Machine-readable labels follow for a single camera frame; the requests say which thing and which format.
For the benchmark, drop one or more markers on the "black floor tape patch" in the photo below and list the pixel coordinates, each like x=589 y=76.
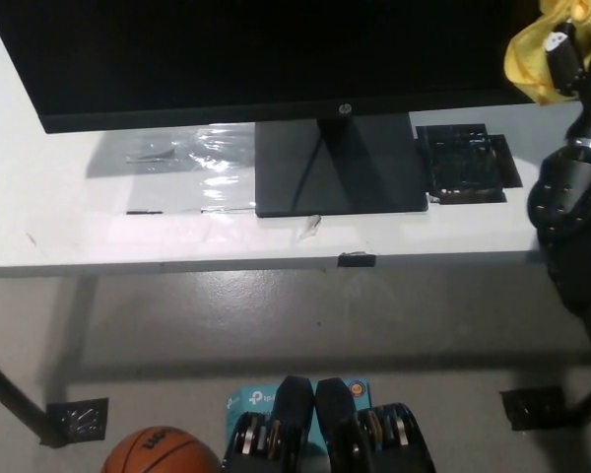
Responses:
x=76 y=419
x=532 y=409

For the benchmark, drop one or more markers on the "yellow microfibre cloth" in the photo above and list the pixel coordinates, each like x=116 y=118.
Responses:
x=527 y=49

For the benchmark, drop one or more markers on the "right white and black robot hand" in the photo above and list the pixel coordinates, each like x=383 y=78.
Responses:
x=566 y=64

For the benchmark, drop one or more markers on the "crumpled clear tape piece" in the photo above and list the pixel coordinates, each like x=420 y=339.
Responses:
x=310 y=227

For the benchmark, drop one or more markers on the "orange basketball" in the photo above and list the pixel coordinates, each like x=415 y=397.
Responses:
x=160 y=453

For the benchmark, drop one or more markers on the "black HP monitor with stand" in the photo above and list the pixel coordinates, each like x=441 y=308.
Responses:
x=226 y=49

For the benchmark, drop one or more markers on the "clear shiny plastic sheet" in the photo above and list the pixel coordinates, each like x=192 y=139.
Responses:
x=197 y=148

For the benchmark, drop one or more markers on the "black slanted desk leg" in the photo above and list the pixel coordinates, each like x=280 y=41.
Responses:
x=2 y=389

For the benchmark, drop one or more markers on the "teal tp-link box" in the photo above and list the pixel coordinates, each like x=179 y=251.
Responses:
x=253 y=398

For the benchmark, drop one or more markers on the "white desk leg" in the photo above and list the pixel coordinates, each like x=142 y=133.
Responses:
x=79 y=320

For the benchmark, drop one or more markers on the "black perforated tray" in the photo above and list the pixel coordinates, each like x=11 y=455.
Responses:
x=458 y=167

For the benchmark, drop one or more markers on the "left black robot body block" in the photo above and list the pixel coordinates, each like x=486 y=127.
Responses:
x=288 y=424

